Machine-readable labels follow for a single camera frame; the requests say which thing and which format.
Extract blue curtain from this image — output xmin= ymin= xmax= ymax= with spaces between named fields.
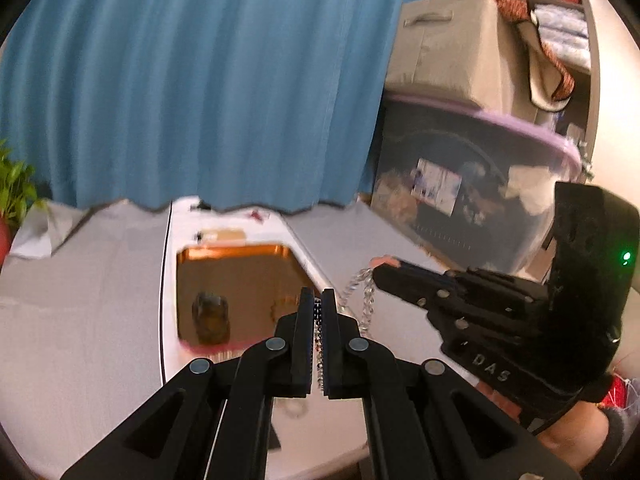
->
xmin=0 ymin=0 xmax=485 ymax=212

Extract potted green plant red pot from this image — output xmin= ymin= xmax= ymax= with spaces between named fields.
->
xmin=0 ymin=139 xmax=50 ymax=263

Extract clear bin purple lid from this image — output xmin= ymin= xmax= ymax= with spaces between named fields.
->
xmin=369 ymin=91 xmax=585 ymax=275

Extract white fluffy towels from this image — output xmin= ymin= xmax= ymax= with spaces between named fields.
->
xmin=529 ymin=4 xmax=592 ymax=70

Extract white table sheet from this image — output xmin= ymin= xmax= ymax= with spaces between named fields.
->
xmin=159 ymin=196 xmax=453 ymax=480

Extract clear crystal bead bracelet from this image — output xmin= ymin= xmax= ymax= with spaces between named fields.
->
xmin=340 ymin=266 xmax=377 ymax=337

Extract copper tin tray pink rim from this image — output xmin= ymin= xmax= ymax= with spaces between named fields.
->
xmin=175 ymin=243 xmax=332 ymax=354

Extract wooden shelf unit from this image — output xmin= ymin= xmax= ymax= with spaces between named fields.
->
xmin=479 ymin=0 xmax=605 ymax=183

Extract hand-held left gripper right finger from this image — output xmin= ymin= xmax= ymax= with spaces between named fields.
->
xmin=322 ymin=288 xmax=583 ymax=480

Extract canvas bag patterned strap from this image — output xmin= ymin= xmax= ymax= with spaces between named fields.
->
xmin=491 ymin=0 xmax=577 ymax=112

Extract person's right hand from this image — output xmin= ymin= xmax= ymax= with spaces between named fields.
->
xmin=475 ymin=380 xmax=608 ymax=461

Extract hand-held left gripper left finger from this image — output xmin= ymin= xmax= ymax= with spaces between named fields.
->
xmin=60 ymin=287 xmax=316 ymax=480

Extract grey cloth sheet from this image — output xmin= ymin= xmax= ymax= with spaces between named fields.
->
xmin=0 ymin=199 xmax=175 ymax=477

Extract green and black trinket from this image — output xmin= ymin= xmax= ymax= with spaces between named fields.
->
xmin=192 ymin=291 xmax=232 ymax=347

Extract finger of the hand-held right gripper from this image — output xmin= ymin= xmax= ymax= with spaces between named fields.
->
xmin=427 ymin=292 xmax=547 ymax=357
xmin=372 ymin=259 xmax=549 ymax=312

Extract tan card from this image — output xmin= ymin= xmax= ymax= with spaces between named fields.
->
xmin=196 ymin=228 xmax=249 ymax=247

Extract beige fabric storage box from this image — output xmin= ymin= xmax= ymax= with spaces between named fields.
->
xmin=384 ymin=0 xmax=540 ymax=122

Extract dark bead bracelet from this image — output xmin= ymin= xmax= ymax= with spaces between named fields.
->
xmin=311 ymin=297 xmax=327 ymax=392

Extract person's right forearm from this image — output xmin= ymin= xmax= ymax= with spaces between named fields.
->
xmin=582 ymin=402 xmax=640 ymax=480

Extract red cloth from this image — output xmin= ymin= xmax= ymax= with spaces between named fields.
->
xmin=600 ymin=371 xmax=640 ymax=412

